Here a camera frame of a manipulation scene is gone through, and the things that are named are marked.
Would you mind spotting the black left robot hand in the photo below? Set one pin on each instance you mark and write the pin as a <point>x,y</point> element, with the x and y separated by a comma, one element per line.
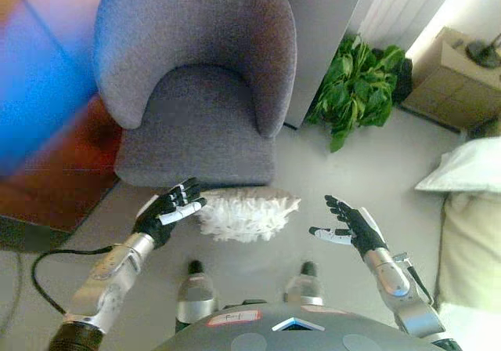
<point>156,218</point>

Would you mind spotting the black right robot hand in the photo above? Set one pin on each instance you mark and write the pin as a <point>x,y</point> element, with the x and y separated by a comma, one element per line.
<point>362,229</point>

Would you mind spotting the white fringed pillow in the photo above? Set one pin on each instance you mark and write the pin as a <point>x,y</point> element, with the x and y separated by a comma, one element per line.
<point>246,214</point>

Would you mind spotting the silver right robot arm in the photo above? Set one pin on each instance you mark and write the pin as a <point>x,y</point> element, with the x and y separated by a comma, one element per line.
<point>395,280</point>

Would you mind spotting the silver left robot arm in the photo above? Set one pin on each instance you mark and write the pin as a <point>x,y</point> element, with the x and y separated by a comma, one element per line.
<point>105,280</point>

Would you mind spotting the smooth white bed pillow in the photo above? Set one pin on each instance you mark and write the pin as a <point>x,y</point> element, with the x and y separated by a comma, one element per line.
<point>466,167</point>

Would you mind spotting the silver right robot leg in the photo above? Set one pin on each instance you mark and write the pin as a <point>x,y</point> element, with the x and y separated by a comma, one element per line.
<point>305,288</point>

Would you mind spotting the silver robot leg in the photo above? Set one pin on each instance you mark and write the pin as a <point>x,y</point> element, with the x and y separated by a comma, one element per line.
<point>305,288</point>
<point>195,292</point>

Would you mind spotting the silver left robot leg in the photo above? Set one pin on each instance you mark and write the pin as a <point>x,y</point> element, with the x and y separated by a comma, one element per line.
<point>195,292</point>

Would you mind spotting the grey fabric armchair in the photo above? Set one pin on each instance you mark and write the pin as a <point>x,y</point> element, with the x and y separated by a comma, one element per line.
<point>195,112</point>

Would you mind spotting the cream mattress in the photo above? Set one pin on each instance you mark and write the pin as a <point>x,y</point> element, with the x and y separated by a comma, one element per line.
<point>473,249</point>

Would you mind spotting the glossy brown table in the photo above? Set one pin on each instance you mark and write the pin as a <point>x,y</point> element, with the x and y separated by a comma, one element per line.
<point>51,163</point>

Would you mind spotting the grey robot torso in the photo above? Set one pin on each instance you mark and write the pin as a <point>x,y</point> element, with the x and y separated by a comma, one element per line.
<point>297,337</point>

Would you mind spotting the green leafy houseplant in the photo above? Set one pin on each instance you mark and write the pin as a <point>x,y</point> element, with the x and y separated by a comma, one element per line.
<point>352,88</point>

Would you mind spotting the black plant pot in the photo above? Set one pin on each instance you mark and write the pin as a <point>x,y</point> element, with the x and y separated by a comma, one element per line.
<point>405,80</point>

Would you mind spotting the desk lamp with round base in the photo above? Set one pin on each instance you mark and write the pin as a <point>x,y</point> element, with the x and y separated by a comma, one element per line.
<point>481,51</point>

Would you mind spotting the white ribbed radiator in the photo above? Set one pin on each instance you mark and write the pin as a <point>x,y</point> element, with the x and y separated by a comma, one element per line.
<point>403,2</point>

